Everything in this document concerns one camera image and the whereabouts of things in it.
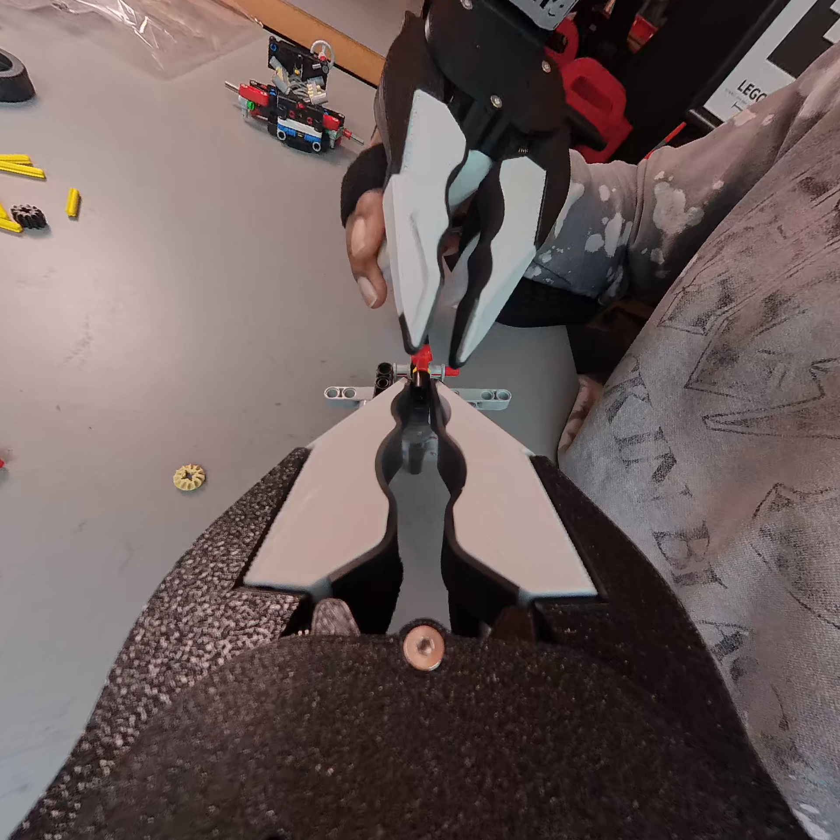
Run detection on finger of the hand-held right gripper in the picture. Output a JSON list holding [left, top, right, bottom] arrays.
[[382, 88, 470, 354], [448, 155, 551, 370]]

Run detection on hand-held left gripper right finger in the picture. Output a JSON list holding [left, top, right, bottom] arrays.
[[432, 379, 599, 634]]

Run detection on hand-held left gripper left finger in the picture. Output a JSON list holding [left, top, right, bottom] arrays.
[[243, 379, 404, 632]]

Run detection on small toy brick assembly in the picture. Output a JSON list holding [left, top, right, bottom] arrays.
[[325, 344, 513, 473]]

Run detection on person's right forearm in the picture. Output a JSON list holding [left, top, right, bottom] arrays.
[[525, 46, 840, 309]]

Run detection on person's right hand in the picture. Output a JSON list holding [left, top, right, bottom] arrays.
[[346, 189, 396, 311]]

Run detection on dark cloth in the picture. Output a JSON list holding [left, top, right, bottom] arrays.
[[495, 279, 657, 378]]

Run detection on red plastic container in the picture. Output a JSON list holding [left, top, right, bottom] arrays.
[[545, 20, 634, 165]]

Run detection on toy brick vehicle chassis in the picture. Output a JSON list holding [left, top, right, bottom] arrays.
[[225, 36, 365, 155]]

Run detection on brown wooden board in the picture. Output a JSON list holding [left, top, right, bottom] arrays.
[[233, 0, 388, 86]]

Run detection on person's grey printed trousers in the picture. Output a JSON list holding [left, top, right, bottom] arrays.
[[558, 151, 840, 840]]

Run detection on white black printed box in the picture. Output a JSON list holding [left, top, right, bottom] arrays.
[[702, 0, 818, 122]]

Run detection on clear plastic bag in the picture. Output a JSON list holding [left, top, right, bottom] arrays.
[[29, 0, 263, 80]]

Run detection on black rubber toy tyre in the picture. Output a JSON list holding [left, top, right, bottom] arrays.
[[0, 49, 37, 104]]

